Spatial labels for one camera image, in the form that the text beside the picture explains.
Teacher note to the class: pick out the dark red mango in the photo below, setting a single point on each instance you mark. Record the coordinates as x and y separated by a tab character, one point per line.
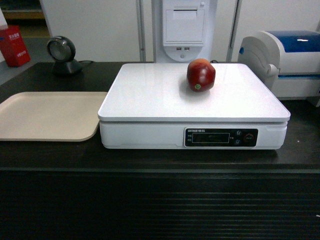
200	75

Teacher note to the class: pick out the white electronic checkout scale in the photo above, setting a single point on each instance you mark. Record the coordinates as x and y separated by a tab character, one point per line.
151	106

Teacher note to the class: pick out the black checkout counter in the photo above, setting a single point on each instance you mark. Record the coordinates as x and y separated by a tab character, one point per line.
84	191

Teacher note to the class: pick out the beige plastic tray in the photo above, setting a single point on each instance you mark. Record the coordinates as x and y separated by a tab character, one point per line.
57	116

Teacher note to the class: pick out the black barcode scanner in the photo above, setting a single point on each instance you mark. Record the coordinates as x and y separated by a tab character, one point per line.
63	51

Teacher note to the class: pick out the white and blue label printer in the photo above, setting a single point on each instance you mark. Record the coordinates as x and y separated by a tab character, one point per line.
287	62

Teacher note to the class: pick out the red fire extinguisher box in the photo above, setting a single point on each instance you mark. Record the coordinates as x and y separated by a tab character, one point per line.
12	47

